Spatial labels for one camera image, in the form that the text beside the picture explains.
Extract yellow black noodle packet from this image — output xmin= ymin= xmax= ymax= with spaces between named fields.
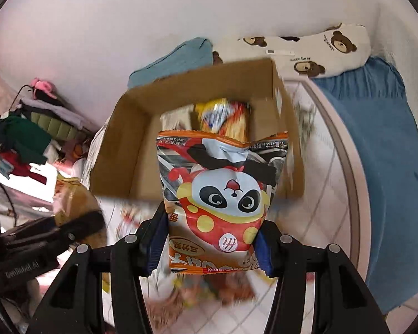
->
xmin=194 ymin=98 xmax=251 ymax=136

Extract white patterned mat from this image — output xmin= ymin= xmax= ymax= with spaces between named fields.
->
xmin=251 ymin=78 xmax=370 ymax=334

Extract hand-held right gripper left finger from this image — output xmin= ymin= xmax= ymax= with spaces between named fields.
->
xmin=26 ymin=202 xmax=169 ymax=334

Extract orange panda snack packet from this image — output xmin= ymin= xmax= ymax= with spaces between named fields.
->
xmin=156 ymin=129 xmax=289 ymax=275

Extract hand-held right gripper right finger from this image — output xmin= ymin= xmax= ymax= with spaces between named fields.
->
xmin=254 ymin=221 xmax=392 ymax=334

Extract red brown snack packet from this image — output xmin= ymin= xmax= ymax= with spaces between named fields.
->
xmin=144 ymin=271 xmax=260 ymax=324

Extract golden brown snack packet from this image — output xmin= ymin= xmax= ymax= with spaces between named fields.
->
xmin=53 ymin=177 xmax=107 ymax=247

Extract white knitted blanket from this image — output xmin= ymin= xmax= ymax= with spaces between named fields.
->
xmin=372 ymin=3 xmax=418 ymax=119

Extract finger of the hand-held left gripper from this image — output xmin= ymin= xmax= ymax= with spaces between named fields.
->
xmin=56 ymin=210 xmax=106 ymax=245

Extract blue blanket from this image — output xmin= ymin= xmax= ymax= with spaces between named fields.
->
xmin=311 ymin=56 xmax=418 ymax=314

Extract pile of clothes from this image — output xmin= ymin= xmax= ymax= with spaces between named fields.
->
xmin=0 ymin=92 xmax=95 ymax=186

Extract pink plush toy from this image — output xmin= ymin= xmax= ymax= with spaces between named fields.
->
xmin=30 ymin=79 xmax=57 ymax=99

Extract beige snack packet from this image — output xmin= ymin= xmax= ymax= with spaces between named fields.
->
xmin=159 ymin=106 xmax=200 ymax=133

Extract teal blanket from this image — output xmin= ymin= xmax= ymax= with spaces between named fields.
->
xmin=127 ymin=37 xmax=215 ymax=89

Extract cardboard box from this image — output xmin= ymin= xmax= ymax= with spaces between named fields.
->
xmin=90 ymin=58 xmax=306 ymax=205

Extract bear-print pillow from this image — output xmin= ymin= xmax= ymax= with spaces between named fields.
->
xmin=212 ymin=24 xmax=372 ymax=79

